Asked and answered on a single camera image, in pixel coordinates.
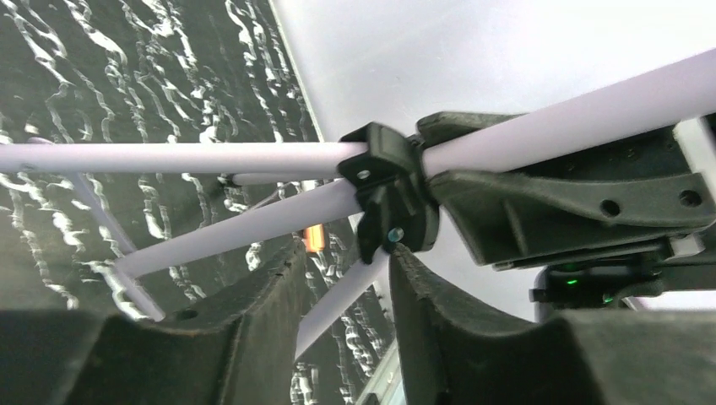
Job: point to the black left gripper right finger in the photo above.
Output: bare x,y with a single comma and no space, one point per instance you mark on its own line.
456,349

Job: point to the aluminium rail right edge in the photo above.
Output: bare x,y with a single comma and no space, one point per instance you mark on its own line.
386,386

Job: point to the lilac music stand tripod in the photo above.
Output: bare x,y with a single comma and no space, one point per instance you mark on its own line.
374,171

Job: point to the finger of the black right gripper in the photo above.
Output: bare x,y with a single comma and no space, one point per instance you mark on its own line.
445,126

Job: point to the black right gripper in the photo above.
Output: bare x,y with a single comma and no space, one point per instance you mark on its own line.
626,219

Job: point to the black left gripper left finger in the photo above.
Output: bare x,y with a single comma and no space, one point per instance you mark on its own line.
238,346

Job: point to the orange grey marker pen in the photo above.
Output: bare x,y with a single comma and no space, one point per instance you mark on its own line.
314,238

